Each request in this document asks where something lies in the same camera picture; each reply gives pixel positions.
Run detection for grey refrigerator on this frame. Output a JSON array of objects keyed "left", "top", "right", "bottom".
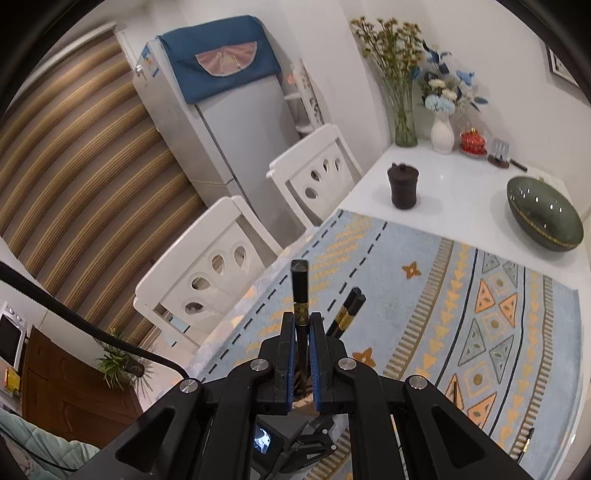
[{"left": 132, "top": 39, "right": 303, "bottom": 207}]

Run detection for dark brown lidded mug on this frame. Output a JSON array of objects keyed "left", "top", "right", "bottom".
[{"left": 387, "top": 161, "right": 420, "bottom": 210}]

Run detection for white microwave oven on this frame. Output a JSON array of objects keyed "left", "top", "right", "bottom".
[{"left": 0, "top": 300, "right": 28, "bottom": 370}]

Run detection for brown striped curtain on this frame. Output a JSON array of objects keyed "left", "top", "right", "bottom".
[{"left": 0, "top": 37, "right": 206, "bottom": 344}]

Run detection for white corner shelf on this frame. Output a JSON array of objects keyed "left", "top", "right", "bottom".
[{"left": 283, "top": 58, "right": 326, "bottom": 134}]

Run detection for person's left forearm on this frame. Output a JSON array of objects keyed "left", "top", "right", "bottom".
[{"left": 0, "top": 411, "right": 100, "bottom": 480}]

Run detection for dark green bowl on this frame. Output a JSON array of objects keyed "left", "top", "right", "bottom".
[{"left": 506, "top": 176, "right": 584, "bottom": 252}]

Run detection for blue artificial flowers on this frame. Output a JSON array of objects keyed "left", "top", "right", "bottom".
[{"left": 411, "top": 39, "right": 489, "bottom": 116}]

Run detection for brown wooden cabinet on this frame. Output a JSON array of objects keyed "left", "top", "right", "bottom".
[{"left": 21, "top": 325, "right": 144, "bottom": 448}]

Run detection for blue patterned table mat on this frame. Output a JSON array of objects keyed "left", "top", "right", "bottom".
[{"left": 187, "top": 209, "right": 583, "bottom": 480}]

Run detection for clear glass vase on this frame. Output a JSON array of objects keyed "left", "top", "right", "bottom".
[{"left": 392, "top": 80, "right": 419, "bottom": 147}]

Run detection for blue refrigerator cover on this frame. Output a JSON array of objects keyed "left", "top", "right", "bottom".
[{"left": 156, "top": 15, "right": 282, "bottom": 105}]

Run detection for metal phone stand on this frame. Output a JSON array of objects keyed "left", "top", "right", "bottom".
[{"left": 489, "top": 138, "right": 510, "bottom": 167}]

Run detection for dried yellow flowers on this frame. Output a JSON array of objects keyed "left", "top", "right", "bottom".
[{"left": 349, "top": 16, "right": 424, "bottom": 93}]

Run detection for green potted plant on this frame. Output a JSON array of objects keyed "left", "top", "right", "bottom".
[{"left": 96, "top": 329, "right": 155, "bottom": 393}]

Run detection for white dining chair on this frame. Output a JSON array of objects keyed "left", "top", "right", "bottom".
[
  {"left": 266, "top": 124, "right": 364, "bottom": 230},
  {"left": 134, "top": 196, "right": 283, "bottom": 357}
]

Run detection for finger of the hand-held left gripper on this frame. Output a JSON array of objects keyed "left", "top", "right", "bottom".
[{"left": 277, "top": 413, "right": 337, "bottom": 474}]

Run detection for red lidded teacup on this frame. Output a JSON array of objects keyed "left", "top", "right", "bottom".
[{"left": 459, "top": 129, "right": 489, "bottom": 158}]

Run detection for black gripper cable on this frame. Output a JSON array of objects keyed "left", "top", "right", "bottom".
[{"left": 0, "top": 262, "right": 190, "bottom": 379}]

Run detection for yellow box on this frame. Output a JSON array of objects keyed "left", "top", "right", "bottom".
[{"left": 4, "top": 368, "right": 23, "bottom": 398}]

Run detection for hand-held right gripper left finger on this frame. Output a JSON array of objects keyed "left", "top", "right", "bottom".
[{"left": 99, "top": 311, "right": 296, "bottom": 480}]

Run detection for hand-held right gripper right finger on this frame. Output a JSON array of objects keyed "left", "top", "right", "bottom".
[{"left": 308, "top": 311, "right": 532, "bottom": 480}]

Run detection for white ceramic vase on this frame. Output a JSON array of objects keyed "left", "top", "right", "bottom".
[{"left": 431, "top": 112, "right": 454, "bottom": 154}]

